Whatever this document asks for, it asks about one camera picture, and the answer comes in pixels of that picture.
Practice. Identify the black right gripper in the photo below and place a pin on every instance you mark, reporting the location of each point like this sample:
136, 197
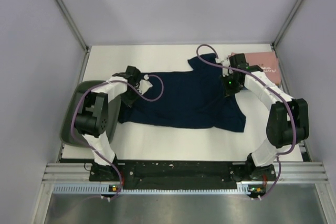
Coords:
228, 91

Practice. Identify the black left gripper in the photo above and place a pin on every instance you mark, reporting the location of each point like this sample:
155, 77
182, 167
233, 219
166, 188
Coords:
128, 102

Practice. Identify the navy blue t-shirt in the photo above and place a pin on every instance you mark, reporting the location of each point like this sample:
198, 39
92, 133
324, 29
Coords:
189, 100

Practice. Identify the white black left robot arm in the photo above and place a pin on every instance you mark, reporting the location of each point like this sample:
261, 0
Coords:
95, 109

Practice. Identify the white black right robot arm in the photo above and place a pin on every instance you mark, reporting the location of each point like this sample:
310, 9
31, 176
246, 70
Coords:
288, 122

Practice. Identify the dark green plastic bin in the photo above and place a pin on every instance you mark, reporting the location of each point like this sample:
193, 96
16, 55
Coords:
68, 113

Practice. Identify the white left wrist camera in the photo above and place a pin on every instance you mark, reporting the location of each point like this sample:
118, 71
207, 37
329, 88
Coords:
144, 84

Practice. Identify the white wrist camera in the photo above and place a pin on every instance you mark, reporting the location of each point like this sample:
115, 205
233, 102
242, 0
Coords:
144, 84
225, 63

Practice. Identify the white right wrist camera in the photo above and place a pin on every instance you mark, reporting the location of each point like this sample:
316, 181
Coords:
225, 63

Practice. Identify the left aluminium frame post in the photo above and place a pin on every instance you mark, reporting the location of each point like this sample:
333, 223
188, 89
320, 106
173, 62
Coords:
71, 24

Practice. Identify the aluminium frame post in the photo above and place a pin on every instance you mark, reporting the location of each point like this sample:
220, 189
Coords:
285, 26
71, 24

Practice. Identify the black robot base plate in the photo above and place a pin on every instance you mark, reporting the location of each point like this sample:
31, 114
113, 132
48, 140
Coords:
176, 175

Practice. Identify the aluminium front frame rail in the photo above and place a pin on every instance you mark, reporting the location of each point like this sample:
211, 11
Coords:
291, 173

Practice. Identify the light blue slotted cable duct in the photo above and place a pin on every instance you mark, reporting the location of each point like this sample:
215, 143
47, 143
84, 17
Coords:
105, 189

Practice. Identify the right aluminium frame post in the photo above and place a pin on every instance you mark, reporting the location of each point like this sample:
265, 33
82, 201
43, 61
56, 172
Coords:
285, 26

